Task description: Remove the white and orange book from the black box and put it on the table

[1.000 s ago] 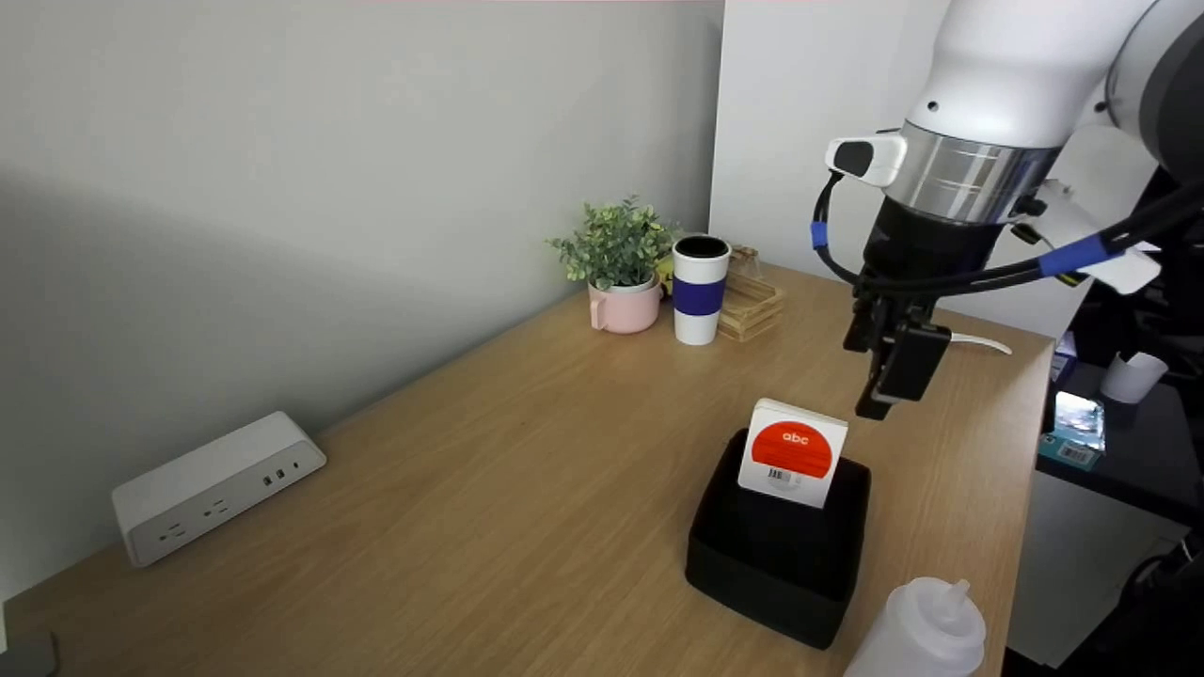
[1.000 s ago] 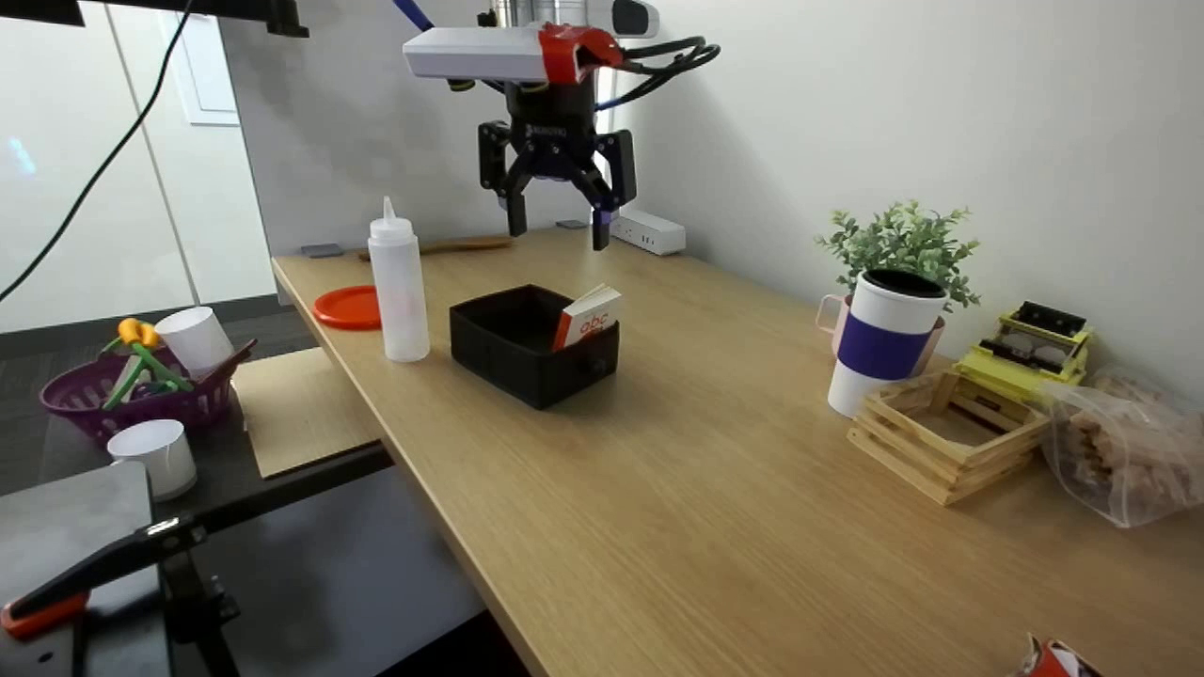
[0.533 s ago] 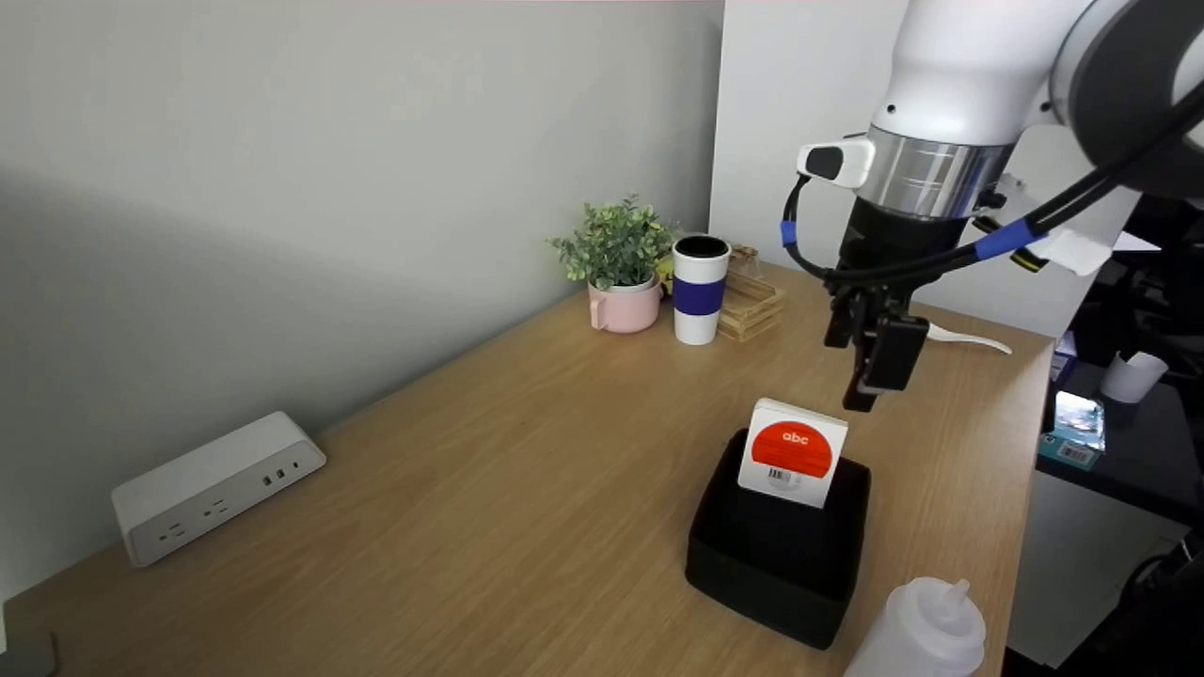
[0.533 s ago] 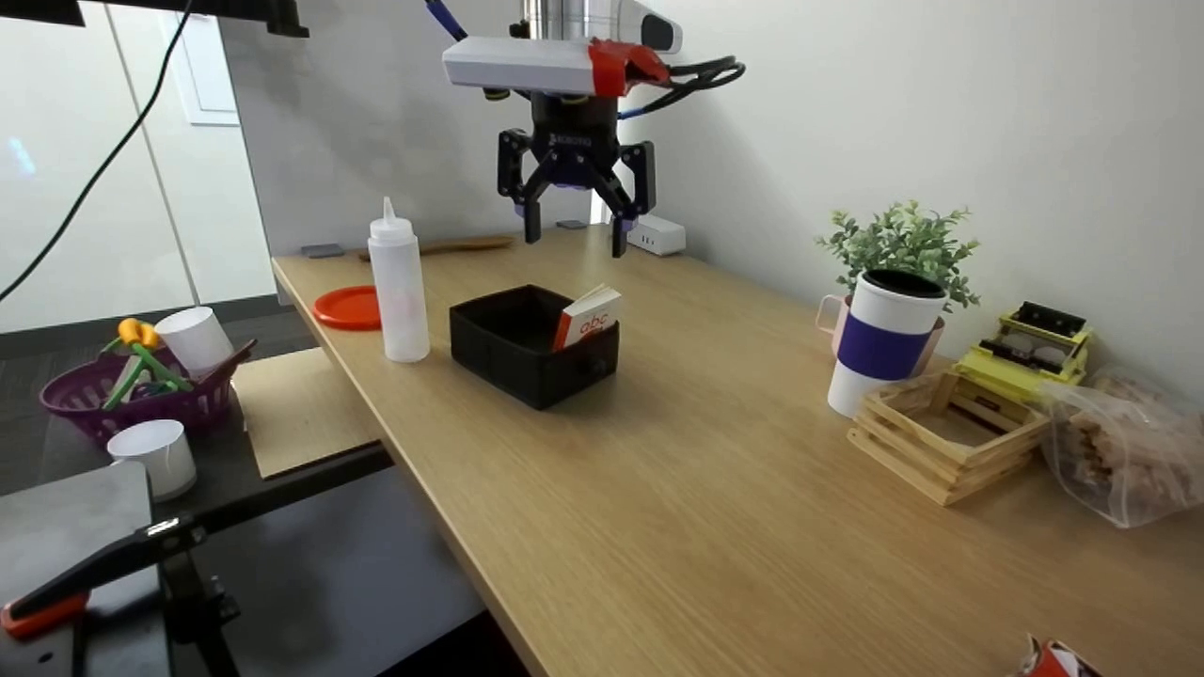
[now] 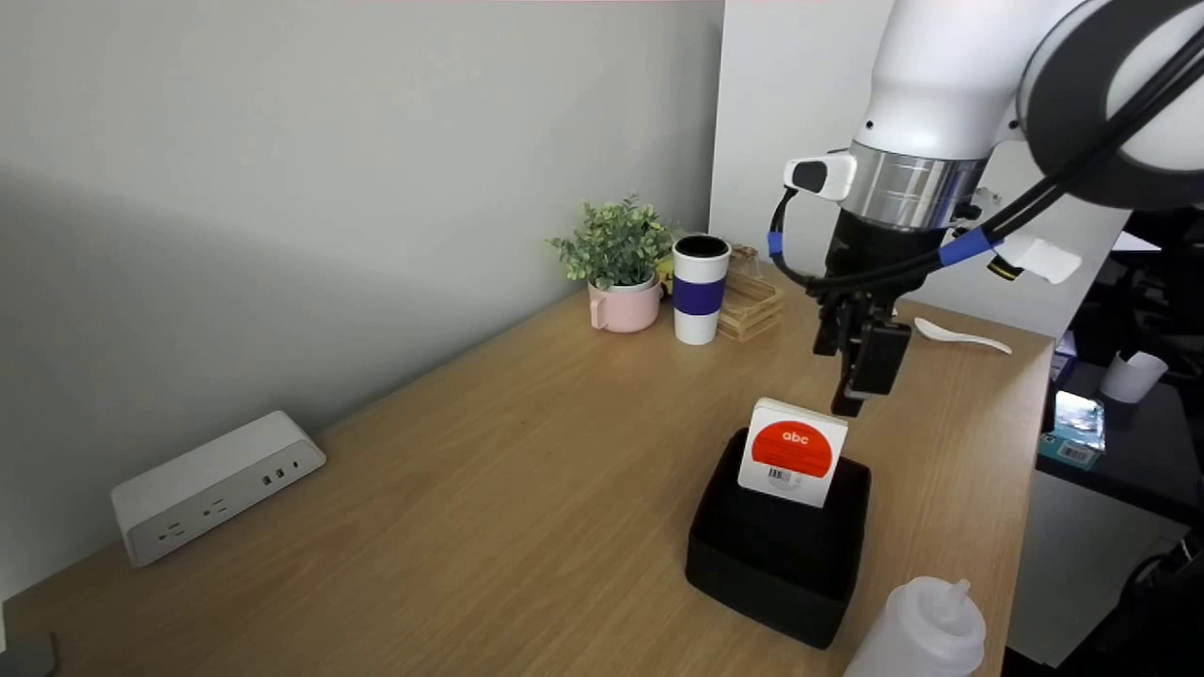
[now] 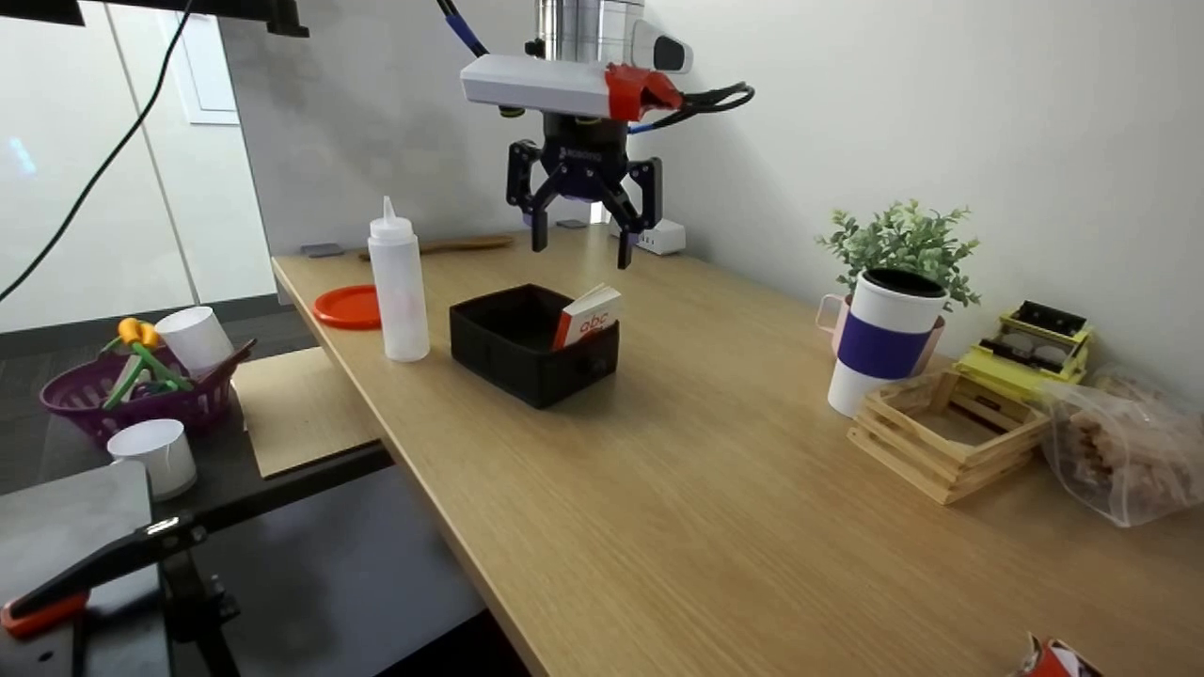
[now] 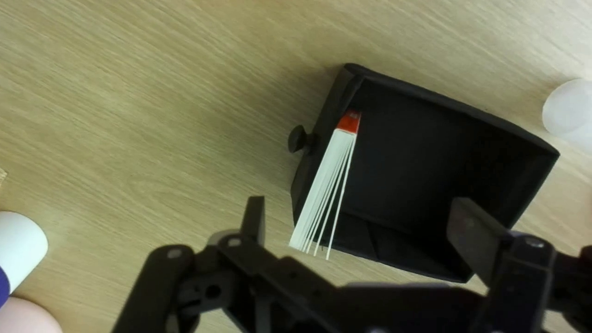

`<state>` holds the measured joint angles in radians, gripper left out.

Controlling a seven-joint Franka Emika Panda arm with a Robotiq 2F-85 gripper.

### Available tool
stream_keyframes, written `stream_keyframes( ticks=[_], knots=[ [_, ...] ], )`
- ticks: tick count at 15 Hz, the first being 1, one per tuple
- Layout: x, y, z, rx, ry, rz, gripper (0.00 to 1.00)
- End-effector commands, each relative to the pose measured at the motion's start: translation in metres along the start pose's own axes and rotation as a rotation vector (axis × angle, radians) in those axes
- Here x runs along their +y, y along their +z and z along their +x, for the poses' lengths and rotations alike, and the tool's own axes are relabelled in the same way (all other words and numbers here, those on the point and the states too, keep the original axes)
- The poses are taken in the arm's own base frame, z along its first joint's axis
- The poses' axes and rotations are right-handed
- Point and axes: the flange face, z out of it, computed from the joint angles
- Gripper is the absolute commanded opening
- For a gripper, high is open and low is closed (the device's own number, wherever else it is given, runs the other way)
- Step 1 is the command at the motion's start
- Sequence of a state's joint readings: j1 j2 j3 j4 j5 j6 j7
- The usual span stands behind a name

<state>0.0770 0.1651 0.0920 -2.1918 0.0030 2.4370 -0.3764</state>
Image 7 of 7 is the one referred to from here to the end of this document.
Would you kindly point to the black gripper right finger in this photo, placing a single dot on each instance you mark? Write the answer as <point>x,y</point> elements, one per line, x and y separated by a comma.
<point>529,283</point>

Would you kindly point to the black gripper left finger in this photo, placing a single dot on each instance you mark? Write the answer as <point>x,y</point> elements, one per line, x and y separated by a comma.
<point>185,289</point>

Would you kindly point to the red snack box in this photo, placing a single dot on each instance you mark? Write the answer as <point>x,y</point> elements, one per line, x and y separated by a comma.
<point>325,185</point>

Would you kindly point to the black fabric box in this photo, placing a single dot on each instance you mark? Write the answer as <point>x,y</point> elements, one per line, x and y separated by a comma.
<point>431,167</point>

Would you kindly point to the pink plant pot mug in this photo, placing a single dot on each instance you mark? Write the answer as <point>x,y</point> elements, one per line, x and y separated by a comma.
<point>27,317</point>

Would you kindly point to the white cup with blue sleeve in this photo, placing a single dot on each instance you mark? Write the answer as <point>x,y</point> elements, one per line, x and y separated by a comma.
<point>18,252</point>

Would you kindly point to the white plastic squeeze bottle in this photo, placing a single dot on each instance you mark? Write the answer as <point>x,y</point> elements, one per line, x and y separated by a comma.
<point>569,113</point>

